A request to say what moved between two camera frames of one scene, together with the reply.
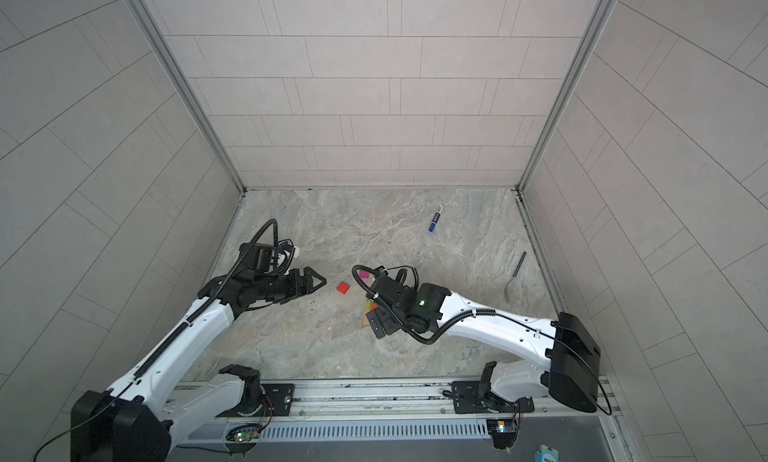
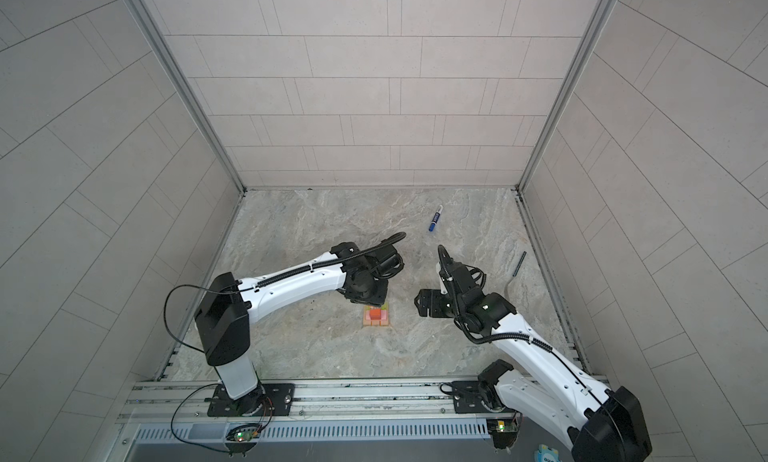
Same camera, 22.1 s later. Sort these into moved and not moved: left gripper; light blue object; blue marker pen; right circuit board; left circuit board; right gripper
Moved: left gripper; right gripper
Not moved: right circuit board; blue marker pen; light blue object; left circuit board
